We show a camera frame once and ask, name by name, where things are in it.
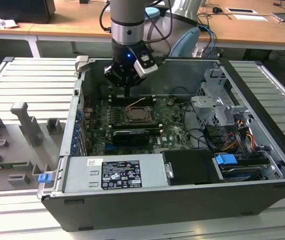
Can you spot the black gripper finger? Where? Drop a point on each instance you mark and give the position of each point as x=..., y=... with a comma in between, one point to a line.
x=135, y=81
x=112, y=75

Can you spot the CPU socket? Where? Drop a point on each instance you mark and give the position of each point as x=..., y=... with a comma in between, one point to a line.
x=123, y=117

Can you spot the blue slot retainer clip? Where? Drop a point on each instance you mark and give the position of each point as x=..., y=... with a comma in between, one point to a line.
x=78, y=115
x=75, y=143
x=77, y=130

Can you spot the blue expansion slot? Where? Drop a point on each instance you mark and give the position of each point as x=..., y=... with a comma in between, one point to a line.
x=112, y=150

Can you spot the grey plastic case latch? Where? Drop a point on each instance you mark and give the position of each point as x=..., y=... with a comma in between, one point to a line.
x=82, y=62

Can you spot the white paper sheet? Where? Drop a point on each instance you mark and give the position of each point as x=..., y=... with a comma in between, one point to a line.
x=251, y=17
x=106, y=9

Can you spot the black graphics card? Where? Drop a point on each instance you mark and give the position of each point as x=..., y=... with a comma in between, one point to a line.
x=130, y=138

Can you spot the long wooden desk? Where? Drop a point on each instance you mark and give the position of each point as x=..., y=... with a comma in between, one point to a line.
x=70, y=22

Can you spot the green motherboard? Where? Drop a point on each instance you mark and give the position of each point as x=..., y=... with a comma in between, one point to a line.
x=175, y=132

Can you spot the pale blue teach pendant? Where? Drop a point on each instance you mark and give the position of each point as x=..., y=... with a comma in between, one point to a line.
x=187, y=40

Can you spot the grey metal drive cage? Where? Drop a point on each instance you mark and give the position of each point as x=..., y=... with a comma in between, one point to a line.
x=208, y=102

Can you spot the black plastic shroud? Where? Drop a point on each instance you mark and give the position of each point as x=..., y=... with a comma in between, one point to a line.
x=192, y=167

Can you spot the grey power supply unit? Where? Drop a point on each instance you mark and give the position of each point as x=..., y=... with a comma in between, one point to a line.
x=82, y=175

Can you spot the black box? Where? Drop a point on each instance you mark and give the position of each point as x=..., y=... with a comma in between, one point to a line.
x=17, y=10

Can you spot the hard disk in blue carrier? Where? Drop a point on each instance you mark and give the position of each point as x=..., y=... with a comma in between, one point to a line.
x=225, y=159

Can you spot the crumpled white paper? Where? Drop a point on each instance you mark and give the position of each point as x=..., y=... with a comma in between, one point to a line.
x=2, y=22

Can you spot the blue plastic case latch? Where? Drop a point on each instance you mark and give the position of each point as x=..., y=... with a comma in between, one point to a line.
x=44, y=178

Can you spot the grey parts rack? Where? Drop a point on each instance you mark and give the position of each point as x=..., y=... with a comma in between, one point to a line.
x=7, y=150

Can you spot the black open PC case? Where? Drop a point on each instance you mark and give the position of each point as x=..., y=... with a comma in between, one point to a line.
x=157, y=212

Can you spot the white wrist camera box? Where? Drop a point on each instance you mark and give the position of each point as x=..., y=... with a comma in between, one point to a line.
x=146, y=70

